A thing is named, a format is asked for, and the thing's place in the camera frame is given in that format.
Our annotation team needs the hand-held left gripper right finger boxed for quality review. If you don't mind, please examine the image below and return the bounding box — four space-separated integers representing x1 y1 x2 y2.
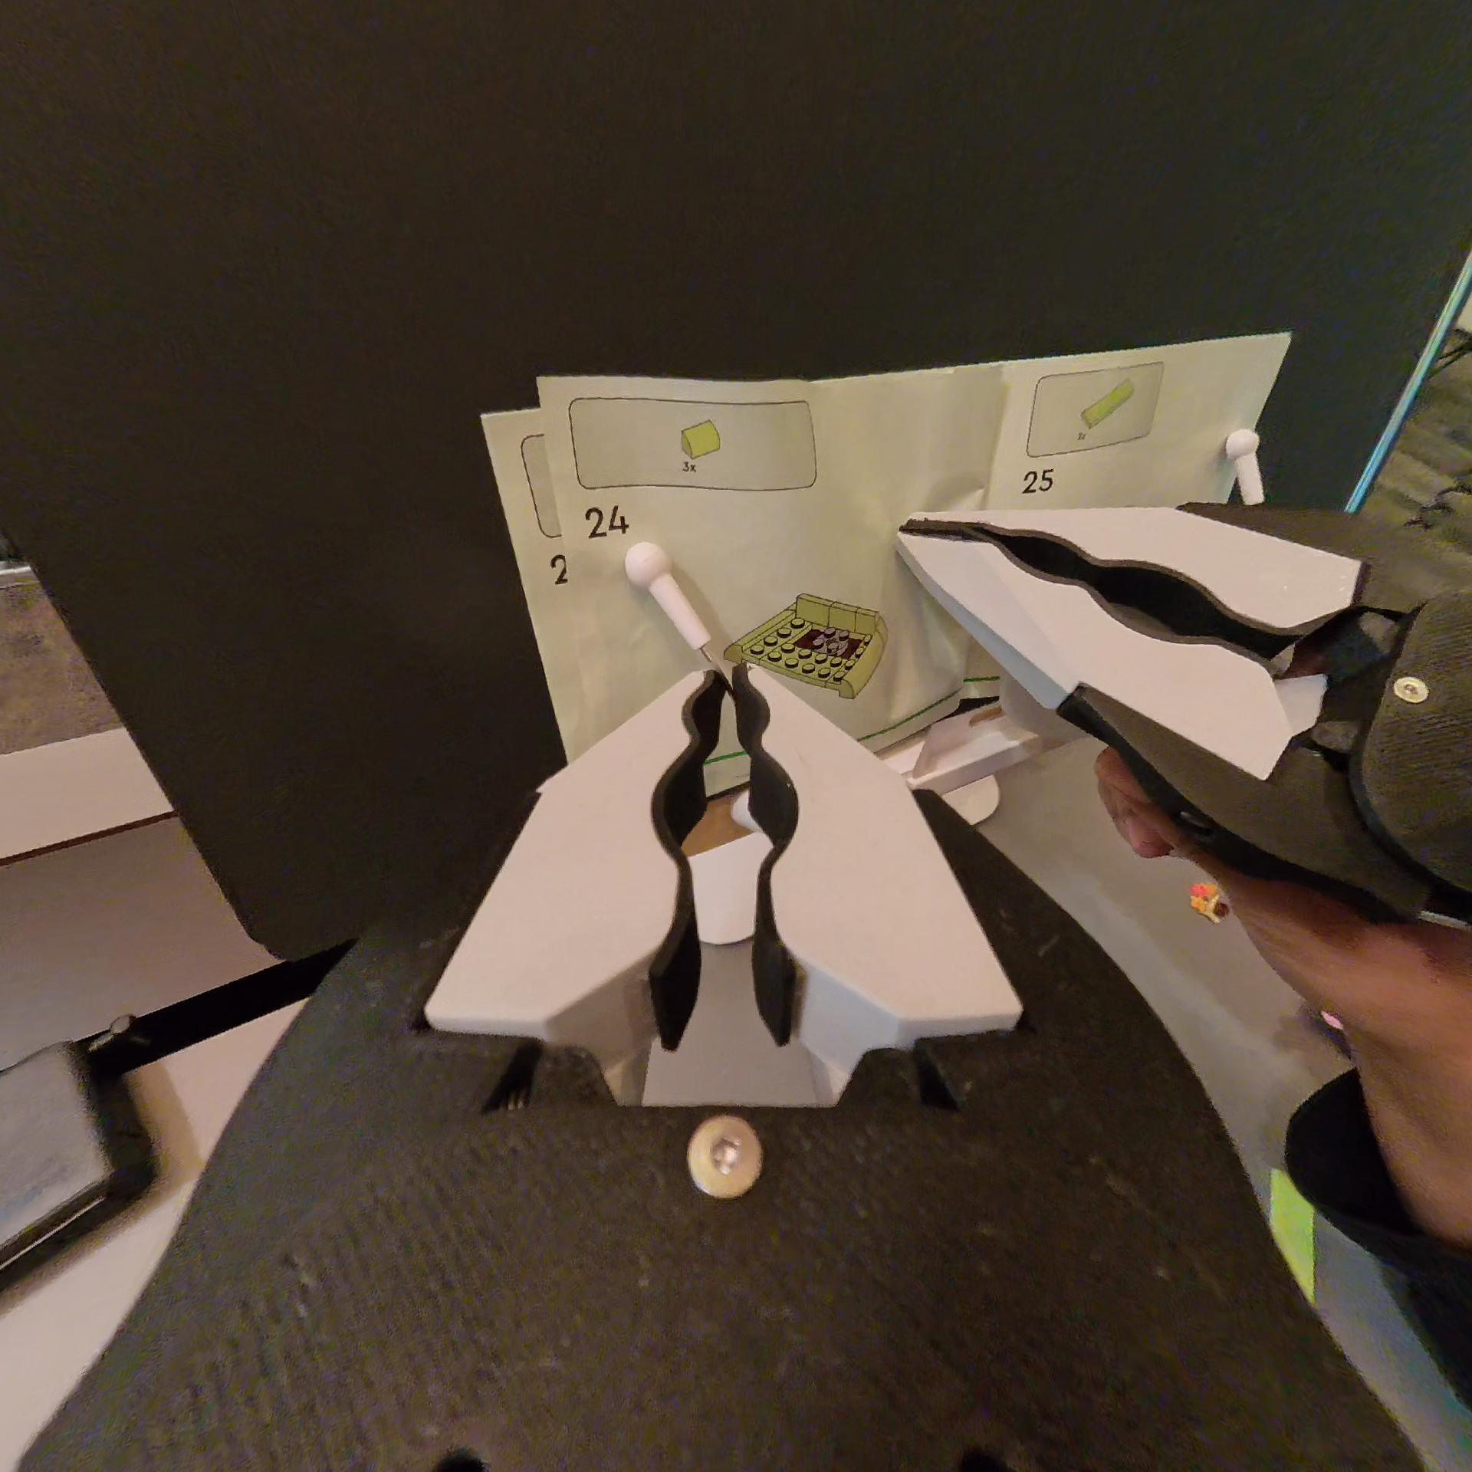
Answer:
730 664 1025 1093

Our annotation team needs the black flat device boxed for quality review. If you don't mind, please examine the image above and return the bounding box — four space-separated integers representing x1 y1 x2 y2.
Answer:
0 1041 158 1266

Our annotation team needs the instruction booklet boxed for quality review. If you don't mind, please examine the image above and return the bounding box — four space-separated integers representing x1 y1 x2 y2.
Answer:
480 332 1291 796

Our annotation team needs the black backdrop board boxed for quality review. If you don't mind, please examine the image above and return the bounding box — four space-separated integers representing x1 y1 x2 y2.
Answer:
0 0 1472 955

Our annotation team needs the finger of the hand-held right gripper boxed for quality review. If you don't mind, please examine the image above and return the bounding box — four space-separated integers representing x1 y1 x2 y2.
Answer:
898 505 1374 660
895 537 1329 785

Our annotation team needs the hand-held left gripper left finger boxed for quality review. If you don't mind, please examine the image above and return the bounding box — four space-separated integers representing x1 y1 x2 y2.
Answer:
423 669 723 1086

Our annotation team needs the person's right hand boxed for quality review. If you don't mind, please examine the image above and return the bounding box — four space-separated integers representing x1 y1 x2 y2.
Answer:
1092 747 1472 1082

